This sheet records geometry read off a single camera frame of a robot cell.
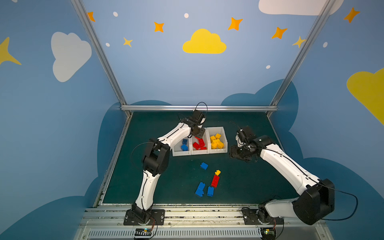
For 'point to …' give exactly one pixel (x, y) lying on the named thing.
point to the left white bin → (177, 151)
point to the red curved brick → (196, 145)
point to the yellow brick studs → (217, 141)
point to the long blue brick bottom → (200, 189)
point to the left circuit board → (143, 232)
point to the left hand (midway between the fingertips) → (198, 130)
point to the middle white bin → (195, 139)
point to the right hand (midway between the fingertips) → (234, 153)
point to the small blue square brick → (184, 141)
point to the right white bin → (212, 131)
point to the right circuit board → (268, 233)
